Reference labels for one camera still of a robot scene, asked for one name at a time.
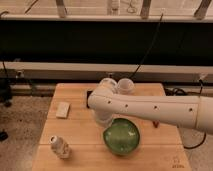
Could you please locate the white plastic bottle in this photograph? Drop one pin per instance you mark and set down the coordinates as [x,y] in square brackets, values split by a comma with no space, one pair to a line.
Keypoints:
[60,147]

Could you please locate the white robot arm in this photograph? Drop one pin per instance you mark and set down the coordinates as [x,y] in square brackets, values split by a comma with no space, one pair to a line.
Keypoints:
[195,112]

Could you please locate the white rectangular block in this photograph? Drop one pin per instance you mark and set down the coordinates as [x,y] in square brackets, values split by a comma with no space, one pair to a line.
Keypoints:
[63,110]

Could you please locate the green bowl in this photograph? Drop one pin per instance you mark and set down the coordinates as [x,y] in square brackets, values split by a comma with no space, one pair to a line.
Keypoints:
[122,137]

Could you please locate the black chair base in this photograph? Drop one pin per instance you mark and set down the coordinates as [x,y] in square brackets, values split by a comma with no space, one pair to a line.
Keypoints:
[5,97]

